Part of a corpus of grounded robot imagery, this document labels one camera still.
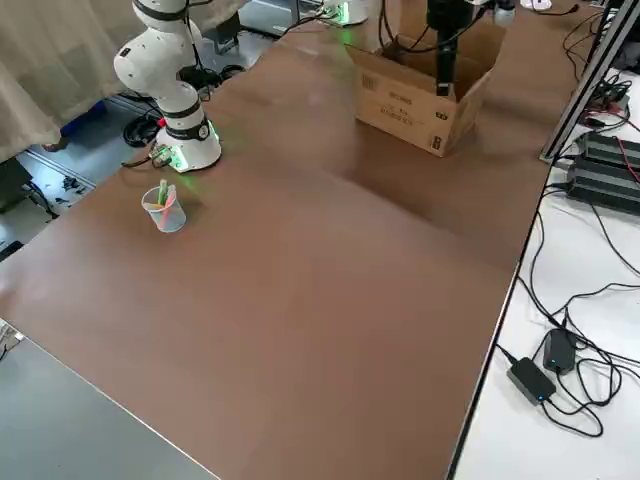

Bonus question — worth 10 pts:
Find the brown cardboard box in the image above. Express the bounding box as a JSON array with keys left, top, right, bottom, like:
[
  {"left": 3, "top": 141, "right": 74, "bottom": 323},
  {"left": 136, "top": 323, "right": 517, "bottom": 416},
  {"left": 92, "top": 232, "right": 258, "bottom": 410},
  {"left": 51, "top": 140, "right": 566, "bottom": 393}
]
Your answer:
[{"left": 344, "top": 20, "right": 507, "bottom": 159}]

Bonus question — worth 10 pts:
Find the black power supply unit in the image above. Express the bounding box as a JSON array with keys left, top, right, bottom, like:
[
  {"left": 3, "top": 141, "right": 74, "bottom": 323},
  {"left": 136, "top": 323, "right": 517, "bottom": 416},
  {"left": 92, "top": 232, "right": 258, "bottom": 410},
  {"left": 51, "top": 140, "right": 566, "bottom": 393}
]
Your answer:
[
  {"left": 566, "top": 154, "right": 640, "bottom": 217},
  {"left": 574, "top": 129, "right": 640, "bottom": 170}
]

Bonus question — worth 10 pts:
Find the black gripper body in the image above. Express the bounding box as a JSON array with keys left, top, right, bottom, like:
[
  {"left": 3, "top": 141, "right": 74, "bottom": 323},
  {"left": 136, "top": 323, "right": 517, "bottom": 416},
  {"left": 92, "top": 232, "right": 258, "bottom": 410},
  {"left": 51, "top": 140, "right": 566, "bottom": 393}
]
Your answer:
[{"left": 425, "top": 0, "right": 474, "bottom": 31}]

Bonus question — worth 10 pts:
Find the clear plastic cup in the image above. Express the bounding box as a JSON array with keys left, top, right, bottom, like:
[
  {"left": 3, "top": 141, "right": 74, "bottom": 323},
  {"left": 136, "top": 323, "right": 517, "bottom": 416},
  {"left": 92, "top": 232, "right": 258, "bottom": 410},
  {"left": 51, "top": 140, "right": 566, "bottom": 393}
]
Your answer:
[{"left": 141, "top": 180, "right": 188, "bottom": 234}]

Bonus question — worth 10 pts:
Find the black power adapter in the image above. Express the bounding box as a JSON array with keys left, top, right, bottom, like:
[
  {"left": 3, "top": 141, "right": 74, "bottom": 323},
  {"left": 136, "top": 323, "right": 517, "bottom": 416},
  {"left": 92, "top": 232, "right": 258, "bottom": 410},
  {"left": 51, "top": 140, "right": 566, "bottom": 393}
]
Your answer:
[
  {"left": 542, "top": 327, "right": 580, "bottom": 376},
  {"left": 506, "top": 356, "right": 558, "bottom": 404}
]

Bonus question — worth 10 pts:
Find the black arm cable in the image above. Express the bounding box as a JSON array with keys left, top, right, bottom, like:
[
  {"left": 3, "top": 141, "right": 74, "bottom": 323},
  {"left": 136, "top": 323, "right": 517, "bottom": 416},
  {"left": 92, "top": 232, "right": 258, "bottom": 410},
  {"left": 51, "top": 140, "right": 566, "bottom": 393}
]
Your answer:
[
  {"left": 377, "top": 0, "right": 444, "bottom": 54},
  {"left": 182, "top": 0, "right": 221, "bottom": 86}
]

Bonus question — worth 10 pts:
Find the black cable coil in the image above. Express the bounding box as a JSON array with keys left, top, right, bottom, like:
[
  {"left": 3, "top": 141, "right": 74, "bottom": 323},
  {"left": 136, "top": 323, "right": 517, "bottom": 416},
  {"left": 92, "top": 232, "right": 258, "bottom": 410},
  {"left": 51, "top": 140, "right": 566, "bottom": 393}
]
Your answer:
[{"left": 123, "top": 110, "right": 164, "bottom": 149}]

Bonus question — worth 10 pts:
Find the grey side table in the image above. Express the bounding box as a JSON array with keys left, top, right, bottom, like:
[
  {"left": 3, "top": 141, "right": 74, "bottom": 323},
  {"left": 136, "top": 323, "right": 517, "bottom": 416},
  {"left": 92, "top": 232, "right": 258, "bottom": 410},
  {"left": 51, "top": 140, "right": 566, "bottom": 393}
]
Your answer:
[{"left": 0, "top": 319, "right": 221, "bottom": 480}]

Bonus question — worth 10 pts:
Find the orange pen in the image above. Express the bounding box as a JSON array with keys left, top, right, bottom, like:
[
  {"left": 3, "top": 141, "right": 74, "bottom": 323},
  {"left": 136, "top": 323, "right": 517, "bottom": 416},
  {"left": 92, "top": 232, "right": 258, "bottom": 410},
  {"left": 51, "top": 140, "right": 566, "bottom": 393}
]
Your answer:
[{"left": 149, "top": 185, "right": 177, "bottom": 229}]

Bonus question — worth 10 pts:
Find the aluminium frame post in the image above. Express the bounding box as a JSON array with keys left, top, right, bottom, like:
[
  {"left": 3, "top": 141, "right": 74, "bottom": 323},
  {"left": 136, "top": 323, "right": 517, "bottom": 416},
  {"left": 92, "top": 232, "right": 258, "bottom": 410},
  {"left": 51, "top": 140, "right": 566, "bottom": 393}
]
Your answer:
[{"left": 538, "top": 0, "right": 640, "bottom": 164}]

